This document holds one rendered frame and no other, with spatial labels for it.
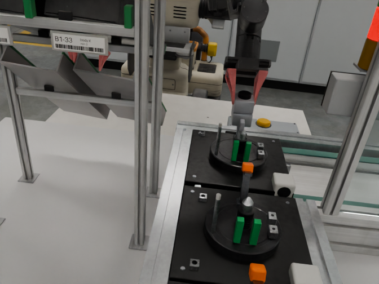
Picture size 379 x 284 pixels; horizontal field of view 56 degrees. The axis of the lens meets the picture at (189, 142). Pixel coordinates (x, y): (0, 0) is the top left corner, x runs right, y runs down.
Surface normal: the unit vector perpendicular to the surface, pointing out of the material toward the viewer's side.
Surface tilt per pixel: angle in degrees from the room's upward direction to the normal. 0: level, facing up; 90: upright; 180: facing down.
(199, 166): 0
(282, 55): 90
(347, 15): 90
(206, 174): 0
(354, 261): 0
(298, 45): 90
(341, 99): 90
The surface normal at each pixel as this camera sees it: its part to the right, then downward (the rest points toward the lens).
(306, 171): 0.08, -0.86
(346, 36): -0.12, 0.50
